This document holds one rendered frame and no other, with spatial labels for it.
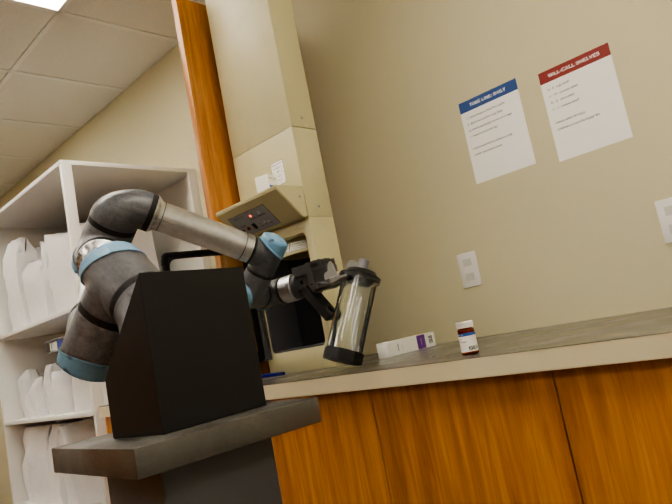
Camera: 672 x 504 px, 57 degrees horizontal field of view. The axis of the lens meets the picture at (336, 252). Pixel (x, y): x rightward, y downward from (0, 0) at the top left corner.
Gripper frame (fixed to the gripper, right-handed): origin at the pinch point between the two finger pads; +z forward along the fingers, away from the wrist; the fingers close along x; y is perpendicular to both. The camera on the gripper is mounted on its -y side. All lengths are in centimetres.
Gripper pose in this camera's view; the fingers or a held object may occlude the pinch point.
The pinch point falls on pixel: (360, 276)
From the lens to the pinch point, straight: 161.1
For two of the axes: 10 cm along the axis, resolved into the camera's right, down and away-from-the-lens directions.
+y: -2.3, -9.7, 1.2
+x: 5.3, -0.2, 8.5
